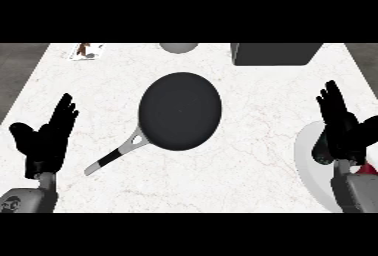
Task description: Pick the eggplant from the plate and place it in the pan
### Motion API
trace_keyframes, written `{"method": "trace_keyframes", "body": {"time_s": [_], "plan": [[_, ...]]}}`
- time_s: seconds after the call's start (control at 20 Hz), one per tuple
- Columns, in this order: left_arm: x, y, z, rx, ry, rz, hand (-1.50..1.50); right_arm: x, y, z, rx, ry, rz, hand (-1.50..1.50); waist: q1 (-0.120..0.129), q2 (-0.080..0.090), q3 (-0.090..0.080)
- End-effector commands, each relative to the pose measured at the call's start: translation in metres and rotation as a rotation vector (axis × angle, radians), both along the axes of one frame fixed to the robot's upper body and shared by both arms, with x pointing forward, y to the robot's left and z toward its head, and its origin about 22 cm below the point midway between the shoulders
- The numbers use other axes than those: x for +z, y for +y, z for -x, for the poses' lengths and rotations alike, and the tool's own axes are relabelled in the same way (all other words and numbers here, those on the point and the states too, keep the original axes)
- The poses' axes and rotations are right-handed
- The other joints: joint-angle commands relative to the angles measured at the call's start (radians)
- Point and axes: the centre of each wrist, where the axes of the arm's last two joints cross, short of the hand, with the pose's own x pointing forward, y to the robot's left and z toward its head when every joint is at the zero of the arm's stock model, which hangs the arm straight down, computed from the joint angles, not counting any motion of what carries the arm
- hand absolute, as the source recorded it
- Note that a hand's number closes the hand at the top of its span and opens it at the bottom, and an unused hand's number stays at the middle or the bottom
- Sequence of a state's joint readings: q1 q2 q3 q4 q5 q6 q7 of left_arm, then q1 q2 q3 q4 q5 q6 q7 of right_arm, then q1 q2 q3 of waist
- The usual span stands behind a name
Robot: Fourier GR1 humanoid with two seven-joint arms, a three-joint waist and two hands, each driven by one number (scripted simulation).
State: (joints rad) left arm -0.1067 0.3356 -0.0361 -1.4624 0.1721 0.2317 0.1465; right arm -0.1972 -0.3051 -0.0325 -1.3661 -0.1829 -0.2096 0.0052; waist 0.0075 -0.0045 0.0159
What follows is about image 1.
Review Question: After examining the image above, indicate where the black frying pan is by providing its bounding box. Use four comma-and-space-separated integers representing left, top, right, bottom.
83, 71, 224, 177

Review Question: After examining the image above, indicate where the red object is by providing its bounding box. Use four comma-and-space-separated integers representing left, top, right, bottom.
356, 161, 378, 177

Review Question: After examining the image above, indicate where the white plate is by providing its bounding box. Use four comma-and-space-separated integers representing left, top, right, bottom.
294, 120, 346, 213

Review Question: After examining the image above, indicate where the white card with brown print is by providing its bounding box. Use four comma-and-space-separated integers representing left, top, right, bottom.
69, 43, 107, 61

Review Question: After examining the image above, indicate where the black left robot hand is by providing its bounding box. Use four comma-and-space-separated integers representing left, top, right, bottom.
8, 92, 82, 181

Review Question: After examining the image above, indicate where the dark grey box appliance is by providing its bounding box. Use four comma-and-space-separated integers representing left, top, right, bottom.
229, 43, 325, 67

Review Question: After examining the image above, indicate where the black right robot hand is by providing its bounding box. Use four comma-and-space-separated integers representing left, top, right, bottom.
315, 79, 378, 167

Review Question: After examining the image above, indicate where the dark purple eggplant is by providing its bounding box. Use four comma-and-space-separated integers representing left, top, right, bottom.
311, 130, 337, 166

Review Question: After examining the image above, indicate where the grey round bowl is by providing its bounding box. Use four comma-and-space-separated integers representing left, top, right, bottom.
159, 43, 201, 55

